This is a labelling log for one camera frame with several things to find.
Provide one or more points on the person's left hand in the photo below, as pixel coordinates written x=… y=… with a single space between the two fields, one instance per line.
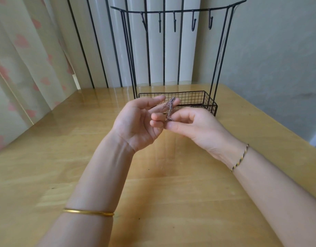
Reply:
x=137 y=125

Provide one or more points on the person's right hand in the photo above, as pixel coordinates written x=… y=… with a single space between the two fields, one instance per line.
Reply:
x=202 y=132

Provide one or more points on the person's right forearm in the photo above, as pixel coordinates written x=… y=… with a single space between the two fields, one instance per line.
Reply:
x=281 y=200

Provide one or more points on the person's left forearm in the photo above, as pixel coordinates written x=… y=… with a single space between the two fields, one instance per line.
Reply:
x=93 y=198

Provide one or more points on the white black-striped curtain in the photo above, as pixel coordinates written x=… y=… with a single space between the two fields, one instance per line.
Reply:
x=111 y=48

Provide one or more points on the gold bangle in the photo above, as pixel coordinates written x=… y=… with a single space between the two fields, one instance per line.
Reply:
x=88 y=212

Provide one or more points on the pink floral curtain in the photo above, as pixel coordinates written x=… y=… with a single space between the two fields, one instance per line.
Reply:
x=21 y=69

